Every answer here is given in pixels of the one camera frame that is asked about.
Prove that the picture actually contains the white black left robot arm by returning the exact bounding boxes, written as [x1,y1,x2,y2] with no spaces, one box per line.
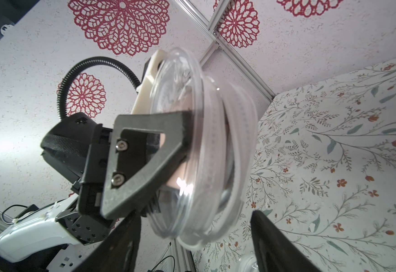
[0,111,193,263]

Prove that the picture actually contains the clear round container lid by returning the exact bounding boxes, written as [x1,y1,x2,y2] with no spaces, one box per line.
[235,253,259,272]

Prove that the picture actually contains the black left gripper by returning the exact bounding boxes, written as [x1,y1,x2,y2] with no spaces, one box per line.
[41,111,193,245]

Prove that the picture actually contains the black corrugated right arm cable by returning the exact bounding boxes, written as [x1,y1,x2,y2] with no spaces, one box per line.
[56,56,141,120]

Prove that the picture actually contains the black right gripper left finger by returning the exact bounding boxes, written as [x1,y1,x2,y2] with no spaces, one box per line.
[74,211,141,272]

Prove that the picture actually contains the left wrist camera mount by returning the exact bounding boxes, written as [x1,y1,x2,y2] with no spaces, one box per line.
[131,50,167,114]

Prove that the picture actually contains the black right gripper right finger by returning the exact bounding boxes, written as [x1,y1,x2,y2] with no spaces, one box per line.
[250,210,319,272]

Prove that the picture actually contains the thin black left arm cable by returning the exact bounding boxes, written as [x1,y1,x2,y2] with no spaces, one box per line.
[0,203,39,225]

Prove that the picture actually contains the pink charger plug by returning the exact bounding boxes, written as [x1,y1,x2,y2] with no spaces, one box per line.
[158,132,188,196]

